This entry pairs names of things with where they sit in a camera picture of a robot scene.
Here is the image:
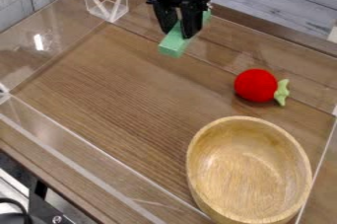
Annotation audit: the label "black cable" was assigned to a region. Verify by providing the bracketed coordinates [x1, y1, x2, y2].
[0, 197, 32, 224]

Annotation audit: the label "red plush tomato toy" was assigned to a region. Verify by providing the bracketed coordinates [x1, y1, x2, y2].
[235, 68, 290, 107]

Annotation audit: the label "black table leg bracket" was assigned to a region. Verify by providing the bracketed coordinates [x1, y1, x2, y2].
[28, 180, 75, 224]

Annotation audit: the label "clear acrylic corner bracket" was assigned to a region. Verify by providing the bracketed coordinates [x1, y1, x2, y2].
[84, 0, 130, 23]

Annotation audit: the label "light wooden bowl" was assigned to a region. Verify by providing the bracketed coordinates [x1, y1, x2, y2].
[186, 115, 312, 224]

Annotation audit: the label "clear acrylic tray walls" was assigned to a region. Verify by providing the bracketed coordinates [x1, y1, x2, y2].
[0, 0, 337, 224]

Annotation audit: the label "green rectangular block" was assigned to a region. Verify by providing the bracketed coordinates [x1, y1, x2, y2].
[158, 9, 214, 59]

